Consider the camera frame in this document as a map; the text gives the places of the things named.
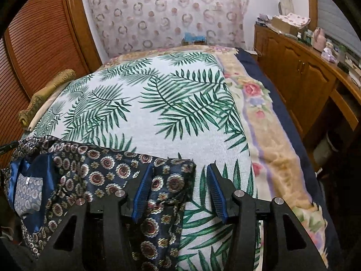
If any navy patterned silk garment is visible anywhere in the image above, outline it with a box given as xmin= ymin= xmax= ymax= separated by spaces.
xmin=1 ymin=136 xmax=196 ymax=270

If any floral beige bed blanket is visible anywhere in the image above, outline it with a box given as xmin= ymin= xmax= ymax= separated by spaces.
xmin=89 ymin=45 xmax=327 ymax=270

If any olive sunflower folded towel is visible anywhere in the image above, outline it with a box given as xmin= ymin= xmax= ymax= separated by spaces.
xmin=18 ymin=69 xmax=76 ymax=130

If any palm leaf print blanket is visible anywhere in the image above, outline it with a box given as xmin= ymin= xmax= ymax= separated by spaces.
xmin=30 ymin=51 xmax=257 ymax=270

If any long wooden sideboard cabinet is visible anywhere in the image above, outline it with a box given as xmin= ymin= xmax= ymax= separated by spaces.
xmin=254 ymin=25 xmax=360 ymax=149

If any pink ceramic jug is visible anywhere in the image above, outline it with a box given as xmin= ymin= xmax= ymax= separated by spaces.
xmin=312 ymin=27 xmax=327 ymax=52

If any blue item at headboard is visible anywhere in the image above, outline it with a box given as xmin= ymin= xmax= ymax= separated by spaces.
xmin=181 ymin=33 xmax=207 ymax=46

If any cardboard box with cloth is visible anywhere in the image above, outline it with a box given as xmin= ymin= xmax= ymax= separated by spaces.
xmin=271 ymin=13 xmax=311 ymax=36

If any grey window roller blind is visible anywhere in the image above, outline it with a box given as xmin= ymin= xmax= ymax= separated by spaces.
xmin=317 ymin=0 xmax=360 ymax=61

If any circle pattern lace curtain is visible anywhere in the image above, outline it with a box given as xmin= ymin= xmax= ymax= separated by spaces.
xmin=88 ymin=0 xmax=249 ymax=58

